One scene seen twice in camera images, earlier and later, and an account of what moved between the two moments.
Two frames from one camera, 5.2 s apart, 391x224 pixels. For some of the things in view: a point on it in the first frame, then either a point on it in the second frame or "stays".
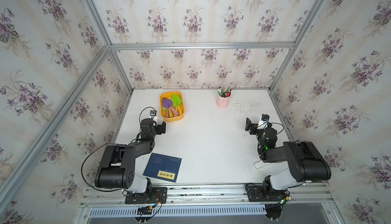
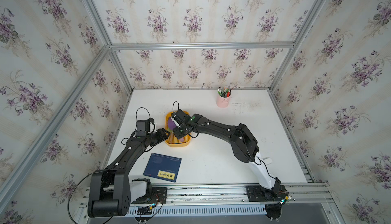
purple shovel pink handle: [167, 103] → [172, 125]
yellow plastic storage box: [172, 108] → [170, 139]
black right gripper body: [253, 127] → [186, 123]
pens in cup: [224, 91] stays
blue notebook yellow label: [163, 167] stays
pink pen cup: [223, 102] stays
